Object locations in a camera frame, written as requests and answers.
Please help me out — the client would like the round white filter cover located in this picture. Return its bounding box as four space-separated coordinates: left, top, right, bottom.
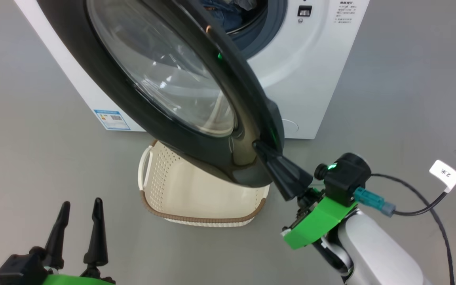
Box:
283 119 299 139

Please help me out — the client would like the black cable with teal connector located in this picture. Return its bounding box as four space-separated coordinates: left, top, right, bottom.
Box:
353 142 456 217

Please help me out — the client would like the white cable tag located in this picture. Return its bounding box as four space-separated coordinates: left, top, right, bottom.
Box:
429 160 456 193

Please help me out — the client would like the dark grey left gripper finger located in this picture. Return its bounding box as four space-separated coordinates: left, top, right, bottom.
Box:
84 198 108 266
45 201 71 270

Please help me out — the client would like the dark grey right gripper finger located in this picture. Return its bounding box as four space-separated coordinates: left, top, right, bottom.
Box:
254 142 304 201
254 141 314 190

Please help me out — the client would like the grey crumpled garment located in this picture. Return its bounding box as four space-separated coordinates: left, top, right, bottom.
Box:
232 0 258 11

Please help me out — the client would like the thin black camera cable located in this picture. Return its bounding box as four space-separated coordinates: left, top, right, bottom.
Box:
370 173 455 285

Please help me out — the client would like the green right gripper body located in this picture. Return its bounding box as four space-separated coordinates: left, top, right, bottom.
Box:
283 188 358 250

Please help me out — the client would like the white front-load washing machine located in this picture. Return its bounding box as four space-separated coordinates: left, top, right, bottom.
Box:
14 0 371 140

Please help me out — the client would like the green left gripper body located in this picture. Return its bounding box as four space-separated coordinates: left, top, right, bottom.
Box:
42 267 116 285

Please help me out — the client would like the grey rubber door seal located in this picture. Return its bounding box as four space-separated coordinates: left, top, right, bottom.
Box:
228 0 289 60

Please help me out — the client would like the blue cartoon print garment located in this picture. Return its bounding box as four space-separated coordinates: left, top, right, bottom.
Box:
201 0 252 32

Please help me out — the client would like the round glass washing machine door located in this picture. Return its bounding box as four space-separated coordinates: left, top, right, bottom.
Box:
36 0 285 188

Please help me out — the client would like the cream perforated laundry basket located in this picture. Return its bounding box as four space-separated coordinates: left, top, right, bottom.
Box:
138 139 270 228

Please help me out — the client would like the blue energy label sticker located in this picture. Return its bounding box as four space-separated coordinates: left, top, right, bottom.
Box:
93 110 131 131

